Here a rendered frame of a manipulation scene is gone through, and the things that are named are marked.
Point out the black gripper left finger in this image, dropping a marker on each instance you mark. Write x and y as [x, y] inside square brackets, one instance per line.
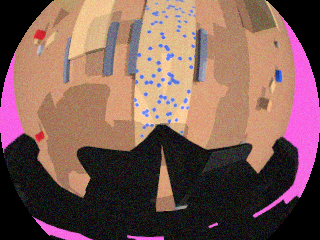
[141, 165]

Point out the red block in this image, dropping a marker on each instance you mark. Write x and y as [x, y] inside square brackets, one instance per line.
[40, 136]
[39, 34]

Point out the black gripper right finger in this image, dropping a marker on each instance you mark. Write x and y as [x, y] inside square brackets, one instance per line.
[188, 163]

